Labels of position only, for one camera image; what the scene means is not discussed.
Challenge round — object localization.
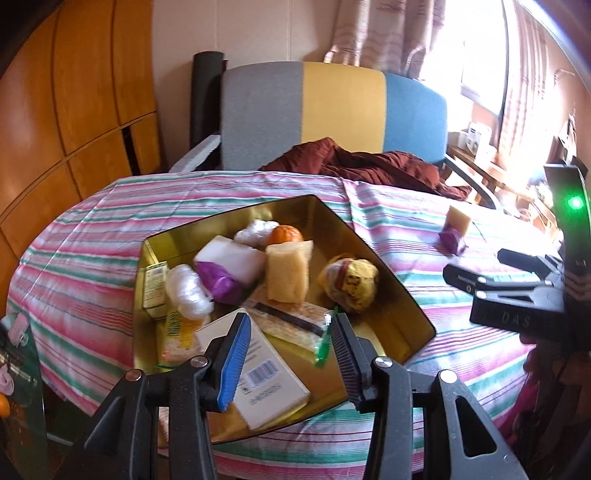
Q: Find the tan sponge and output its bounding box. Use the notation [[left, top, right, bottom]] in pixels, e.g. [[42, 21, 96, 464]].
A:
[[264, 240, 315, 304]]

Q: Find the pink patterned curtain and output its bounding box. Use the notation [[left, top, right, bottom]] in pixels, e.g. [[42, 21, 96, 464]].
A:
[[323, 0, 446, 79], [501, 0, 571, 153]]

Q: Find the grey yellow blue chair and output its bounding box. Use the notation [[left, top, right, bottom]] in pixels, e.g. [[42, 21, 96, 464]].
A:
[[168, 61, 499, 208]]

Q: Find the dark striped cracker packet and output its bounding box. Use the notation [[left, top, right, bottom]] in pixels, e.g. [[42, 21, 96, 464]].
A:
[[242, 298, 334, 367]]

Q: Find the white barcode carton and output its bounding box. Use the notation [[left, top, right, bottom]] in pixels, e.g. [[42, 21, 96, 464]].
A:
[[194, 311, 311, 428]]

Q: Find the plain purple snack packet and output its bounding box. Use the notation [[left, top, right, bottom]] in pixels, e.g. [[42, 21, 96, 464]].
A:
[[198, 261, 243, 305]]

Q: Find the yellow pastry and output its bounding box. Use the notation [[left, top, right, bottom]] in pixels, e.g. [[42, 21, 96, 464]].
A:
[[317, 254, 379, 315]]

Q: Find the white foam block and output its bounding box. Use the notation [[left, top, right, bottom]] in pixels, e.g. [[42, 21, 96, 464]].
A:
[[194, 235, 267, 283]]

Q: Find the purple printed snack packet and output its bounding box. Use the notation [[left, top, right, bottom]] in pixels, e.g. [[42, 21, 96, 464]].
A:
[[438, 227, 468, 256]]

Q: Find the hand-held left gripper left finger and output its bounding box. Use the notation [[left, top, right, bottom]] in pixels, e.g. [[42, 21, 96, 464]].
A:
[[55, 311, 252, 480]]

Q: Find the maroon jacket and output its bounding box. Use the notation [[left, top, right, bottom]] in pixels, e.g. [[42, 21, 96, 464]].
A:
[[259, 137, 472, 200]]

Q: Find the white barcode box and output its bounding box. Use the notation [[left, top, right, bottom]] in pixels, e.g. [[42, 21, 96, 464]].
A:
[[142, 261, 169, 320]]

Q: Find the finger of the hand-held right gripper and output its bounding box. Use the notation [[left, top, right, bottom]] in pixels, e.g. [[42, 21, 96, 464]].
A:
[[443, 264, 561, 295], [498, 248, 561, 276]]

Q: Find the striped tablecloth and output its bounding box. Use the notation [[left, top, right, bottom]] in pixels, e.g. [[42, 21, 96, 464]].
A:
[[7, 170, 561, 476]]

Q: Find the wooden wardrobe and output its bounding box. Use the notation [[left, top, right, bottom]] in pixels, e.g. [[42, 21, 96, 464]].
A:
[[0, 0, 169, 278]]

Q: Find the glass side table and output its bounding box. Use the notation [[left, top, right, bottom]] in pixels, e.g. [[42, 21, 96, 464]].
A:
[[0, 314, 49, 444]]

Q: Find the wooden desk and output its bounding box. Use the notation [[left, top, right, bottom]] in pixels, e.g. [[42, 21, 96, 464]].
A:
[[445, 143, 564, 232]]

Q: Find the gold tin box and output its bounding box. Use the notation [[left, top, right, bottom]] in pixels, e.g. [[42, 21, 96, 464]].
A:
[[133, 194, 437, 446]]

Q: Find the person's red garment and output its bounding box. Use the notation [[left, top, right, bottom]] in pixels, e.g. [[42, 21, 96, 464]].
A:
[[503, 342, 591, 462]]

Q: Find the white printed carton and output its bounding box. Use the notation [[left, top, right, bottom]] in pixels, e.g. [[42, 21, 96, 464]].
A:
[[459, 122, 494, 155]]

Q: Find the yellow sponge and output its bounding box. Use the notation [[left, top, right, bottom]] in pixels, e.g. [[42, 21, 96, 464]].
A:
[[444, 205, 472, 237]]

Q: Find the black rolled mat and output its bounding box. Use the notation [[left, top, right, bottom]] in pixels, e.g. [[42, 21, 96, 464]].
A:
[[191, 51, 225, 148]]

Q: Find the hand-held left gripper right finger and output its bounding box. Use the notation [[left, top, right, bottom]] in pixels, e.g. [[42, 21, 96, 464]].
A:
[[330, 312, 529, 480]]

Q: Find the white plastic bag ball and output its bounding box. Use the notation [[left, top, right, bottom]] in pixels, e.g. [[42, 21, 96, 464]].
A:
[[166, 264, 214, 319], [234, 219, 278, 245]]

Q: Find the orange mandarin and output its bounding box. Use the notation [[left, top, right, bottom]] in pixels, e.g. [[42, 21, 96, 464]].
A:
[[268, 224, 304, 245]]

